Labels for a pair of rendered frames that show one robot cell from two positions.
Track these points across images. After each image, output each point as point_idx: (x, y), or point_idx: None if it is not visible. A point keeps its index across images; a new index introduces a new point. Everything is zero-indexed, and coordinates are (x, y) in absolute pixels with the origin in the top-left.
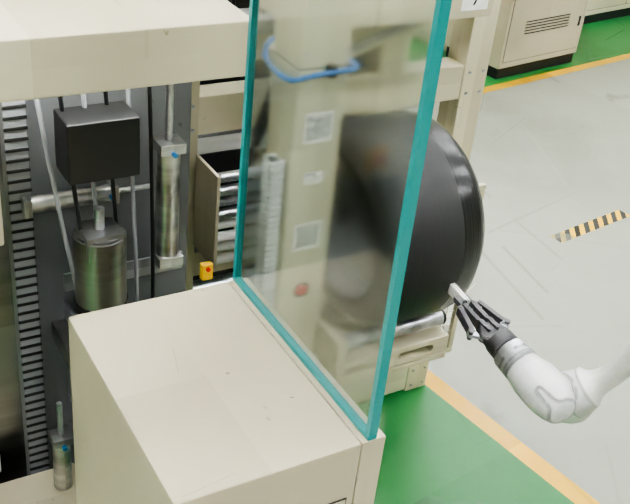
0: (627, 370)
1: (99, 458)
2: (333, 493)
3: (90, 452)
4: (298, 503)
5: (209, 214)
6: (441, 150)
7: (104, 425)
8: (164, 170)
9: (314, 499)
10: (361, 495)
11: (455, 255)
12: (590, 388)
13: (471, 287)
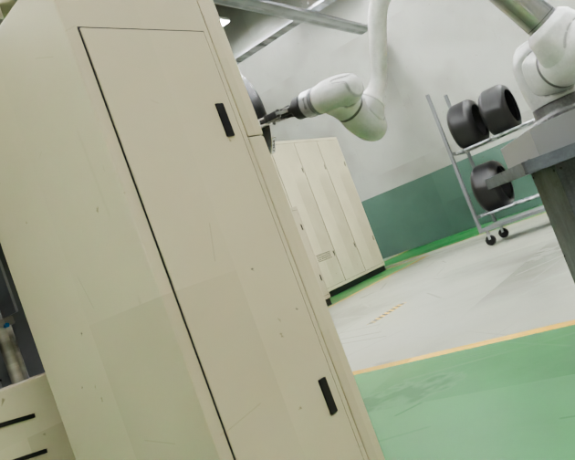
0: (381, 65)
1: (6, 155)
2: (189, 21)
3: (2, 179)
4: (162, 17)
5: None
6: None
7: None
8: None
9: (174, 20)
10: (215, 36)
11: None
12: (369, 92)
13: (273, 137)
